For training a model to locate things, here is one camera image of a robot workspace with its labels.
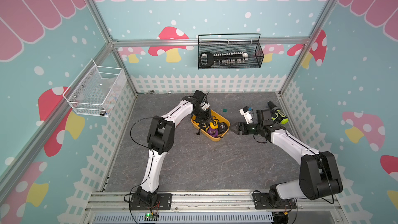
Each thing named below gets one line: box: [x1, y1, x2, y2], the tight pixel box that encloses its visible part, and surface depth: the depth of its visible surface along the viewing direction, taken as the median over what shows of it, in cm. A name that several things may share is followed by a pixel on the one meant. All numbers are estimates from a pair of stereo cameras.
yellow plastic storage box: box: [190, 108, 231, 143], surface depth 98 cm
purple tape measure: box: [207, 127, 219, 138], surface depth 97 cm
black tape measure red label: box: [217, 122, 229, 135], surface depth 99 cm
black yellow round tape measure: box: [199, 122, 210, 132], surface depth 99 cm
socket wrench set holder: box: [199, 51, 249, 69], surface depth 91 cm
